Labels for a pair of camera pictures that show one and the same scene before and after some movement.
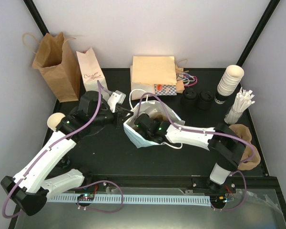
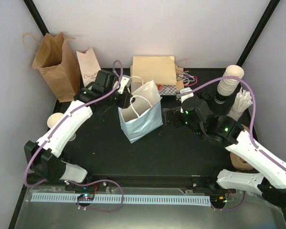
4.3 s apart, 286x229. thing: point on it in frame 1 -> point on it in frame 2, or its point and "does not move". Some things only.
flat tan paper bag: x=154 y=70 does not move
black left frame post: x=37 y=16 does not move
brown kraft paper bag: x=54 y=61 does not move
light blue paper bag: x=155 y=108 -> x=145 y=113
